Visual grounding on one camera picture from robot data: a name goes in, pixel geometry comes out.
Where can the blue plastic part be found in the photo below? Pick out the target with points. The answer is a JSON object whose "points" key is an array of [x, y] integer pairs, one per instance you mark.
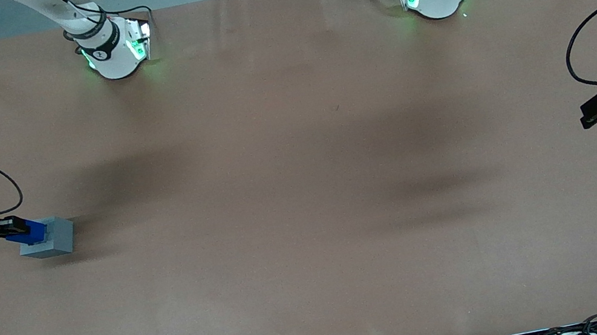
{"points": [[33, 232]]}

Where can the gray square base block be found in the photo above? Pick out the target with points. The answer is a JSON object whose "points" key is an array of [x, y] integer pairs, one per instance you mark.
{"points": [[58, 240]]}

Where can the brown table cover sheet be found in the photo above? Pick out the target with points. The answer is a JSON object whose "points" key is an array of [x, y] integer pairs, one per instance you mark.
{"points": [[305, 203]]}

